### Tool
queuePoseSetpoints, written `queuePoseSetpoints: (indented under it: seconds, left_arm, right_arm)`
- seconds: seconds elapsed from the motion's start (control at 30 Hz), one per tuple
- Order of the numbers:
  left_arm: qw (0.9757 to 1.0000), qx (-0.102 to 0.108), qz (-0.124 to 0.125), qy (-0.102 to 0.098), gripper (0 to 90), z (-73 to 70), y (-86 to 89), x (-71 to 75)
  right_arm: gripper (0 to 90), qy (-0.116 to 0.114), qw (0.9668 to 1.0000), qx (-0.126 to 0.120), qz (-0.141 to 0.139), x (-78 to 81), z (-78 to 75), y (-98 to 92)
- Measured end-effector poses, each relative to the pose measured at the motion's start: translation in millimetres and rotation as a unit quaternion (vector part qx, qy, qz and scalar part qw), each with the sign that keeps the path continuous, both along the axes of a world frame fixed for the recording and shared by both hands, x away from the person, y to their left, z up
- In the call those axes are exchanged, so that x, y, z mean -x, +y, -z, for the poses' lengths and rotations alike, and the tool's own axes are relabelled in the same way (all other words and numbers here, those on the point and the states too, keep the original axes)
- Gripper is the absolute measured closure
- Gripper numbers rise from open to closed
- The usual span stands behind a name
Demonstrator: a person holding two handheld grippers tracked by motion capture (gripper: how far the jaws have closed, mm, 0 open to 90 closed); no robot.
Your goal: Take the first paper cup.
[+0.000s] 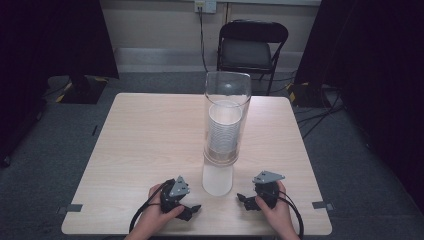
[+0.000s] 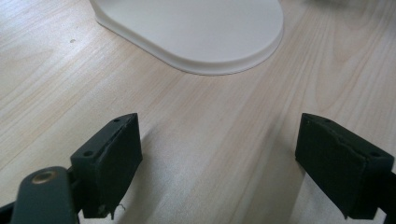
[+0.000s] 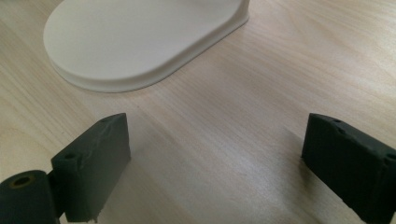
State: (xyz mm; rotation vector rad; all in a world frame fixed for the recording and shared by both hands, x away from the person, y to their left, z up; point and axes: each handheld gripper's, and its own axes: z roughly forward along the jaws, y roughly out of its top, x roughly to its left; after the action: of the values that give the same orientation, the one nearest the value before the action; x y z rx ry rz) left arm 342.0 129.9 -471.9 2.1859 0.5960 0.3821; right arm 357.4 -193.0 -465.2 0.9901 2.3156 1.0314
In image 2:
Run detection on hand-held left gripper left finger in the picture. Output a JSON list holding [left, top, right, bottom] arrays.
[[70, 112, 144, 220]]

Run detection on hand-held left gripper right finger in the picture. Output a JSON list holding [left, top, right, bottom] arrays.
[[294, 112, 395, 220]]

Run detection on white oval tray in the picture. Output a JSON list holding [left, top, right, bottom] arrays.
[[89, 0, 285, 77]]

